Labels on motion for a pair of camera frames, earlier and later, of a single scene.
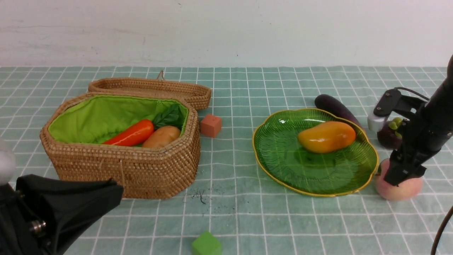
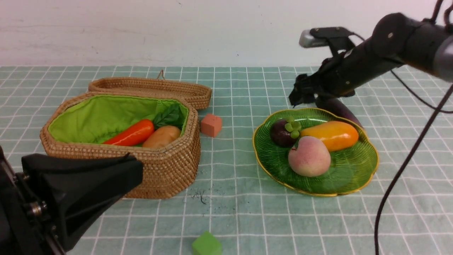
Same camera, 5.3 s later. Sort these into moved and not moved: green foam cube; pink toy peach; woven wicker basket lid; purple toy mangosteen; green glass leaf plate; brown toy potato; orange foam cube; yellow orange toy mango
Moved: pink toy peach; purple toy mangosteen
Not moved: green foam cube; orange foam cube; woven wicker basket lid; yellow orange toy mango; green glass leaf plate; brown toy potato
